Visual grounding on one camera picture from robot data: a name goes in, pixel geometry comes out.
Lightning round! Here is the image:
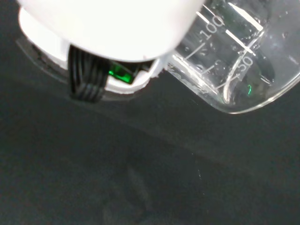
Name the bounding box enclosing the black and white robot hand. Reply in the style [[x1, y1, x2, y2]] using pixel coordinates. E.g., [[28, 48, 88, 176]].
[[17, 0, 207, 104]]

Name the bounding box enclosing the black bench cloth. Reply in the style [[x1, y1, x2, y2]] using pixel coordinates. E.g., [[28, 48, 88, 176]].
[[0, 0, 300, 225]]

